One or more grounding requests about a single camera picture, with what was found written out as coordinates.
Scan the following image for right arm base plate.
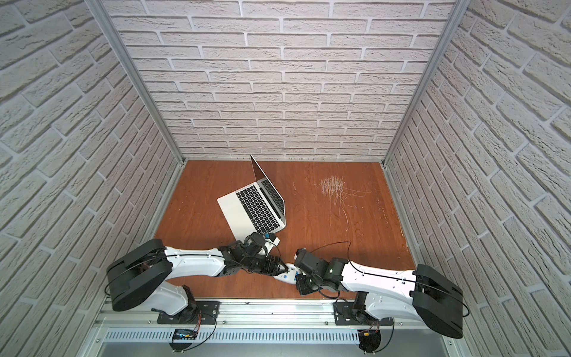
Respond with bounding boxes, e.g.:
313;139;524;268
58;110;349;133
333;299;394;327

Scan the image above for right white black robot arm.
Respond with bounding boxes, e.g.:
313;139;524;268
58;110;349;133
286;248;465;339

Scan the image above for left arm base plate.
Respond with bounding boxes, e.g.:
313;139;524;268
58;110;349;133
157;300;221;325

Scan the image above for silver open laptop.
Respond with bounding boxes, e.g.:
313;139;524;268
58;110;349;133
217;156;286;241

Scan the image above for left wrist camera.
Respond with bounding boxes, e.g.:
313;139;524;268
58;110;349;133
263;233;280;247

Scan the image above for left green controller board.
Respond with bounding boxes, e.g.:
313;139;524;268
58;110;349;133
172;329;199;343

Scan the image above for left aluminium corner post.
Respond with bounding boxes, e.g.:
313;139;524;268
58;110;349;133
86;0;185;167

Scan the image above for aluminium front rail frame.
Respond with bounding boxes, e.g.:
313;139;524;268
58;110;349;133
75;296;474;357

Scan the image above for right black controller board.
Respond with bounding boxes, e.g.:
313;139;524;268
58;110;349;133
358;330;382;353

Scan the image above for right aluminium corner post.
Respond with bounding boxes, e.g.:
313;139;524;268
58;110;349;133
382;0;471;169

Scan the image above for aluminium corner post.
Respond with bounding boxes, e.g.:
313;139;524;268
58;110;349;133
86;0;185;167
382;0;471;169

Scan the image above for white wireless mouse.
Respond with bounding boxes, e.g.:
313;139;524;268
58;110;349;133
274;263;300;285

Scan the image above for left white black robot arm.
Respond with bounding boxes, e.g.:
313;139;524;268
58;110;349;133
106;232;288;317

